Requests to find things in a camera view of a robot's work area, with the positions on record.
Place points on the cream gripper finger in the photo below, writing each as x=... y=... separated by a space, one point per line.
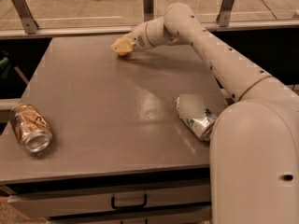
x=123 y=44

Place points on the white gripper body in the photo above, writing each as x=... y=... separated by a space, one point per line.
x=138 y=40

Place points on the orange fruit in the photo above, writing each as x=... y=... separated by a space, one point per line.
x=122 y=53

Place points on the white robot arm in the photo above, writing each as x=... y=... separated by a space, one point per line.
x=254 y=144

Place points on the silver green soda can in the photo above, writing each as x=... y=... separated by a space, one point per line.
x=199 y=119

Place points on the orange soda can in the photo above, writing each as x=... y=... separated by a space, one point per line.
x=31 y=129

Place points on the metal railing bar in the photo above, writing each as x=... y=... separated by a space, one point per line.
x=124 y=29

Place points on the green object at left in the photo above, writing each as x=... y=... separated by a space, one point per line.
x=5 y=65

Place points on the grey upper drawer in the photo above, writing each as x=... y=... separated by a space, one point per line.
x=91 y=201

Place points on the grey drawer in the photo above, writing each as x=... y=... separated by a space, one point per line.
x=186 y=215
x=91 y=201

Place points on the grey lower drawer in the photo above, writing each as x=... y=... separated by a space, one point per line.
x=186 y=215

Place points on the middle metal railing bracket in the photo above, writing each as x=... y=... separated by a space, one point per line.
x=148 y=9

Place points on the metal railing bracket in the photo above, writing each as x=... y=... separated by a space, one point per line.
x=28 y=22
x=224 y=16
x=148 y=9

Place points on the right metal railing bracket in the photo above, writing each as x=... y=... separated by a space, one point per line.
x=224 y=16

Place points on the left metal railing bracket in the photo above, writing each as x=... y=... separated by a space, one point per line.
x=28 y=22

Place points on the black drawer handle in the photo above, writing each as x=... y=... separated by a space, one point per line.
x=129 y=202

